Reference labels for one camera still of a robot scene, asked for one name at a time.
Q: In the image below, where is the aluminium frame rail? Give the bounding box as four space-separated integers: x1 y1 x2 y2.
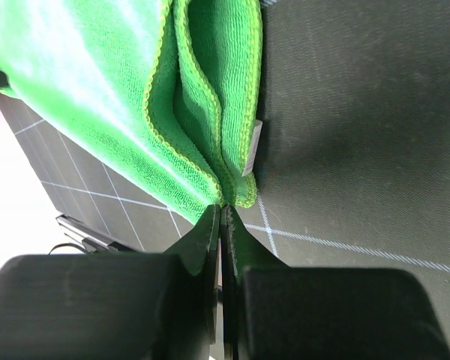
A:
55 214 143 256

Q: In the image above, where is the black grid mat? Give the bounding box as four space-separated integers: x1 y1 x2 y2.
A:
0 1 450 283

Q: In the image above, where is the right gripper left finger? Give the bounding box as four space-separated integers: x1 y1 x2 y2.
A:
0 205 221 359

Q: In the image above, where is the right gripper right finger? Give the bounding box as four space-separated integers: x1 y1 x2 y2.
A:
220 206 450 359

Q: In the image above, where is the green microfiber towel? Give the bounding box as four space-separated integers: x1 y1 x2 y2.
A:
0 1 263 222

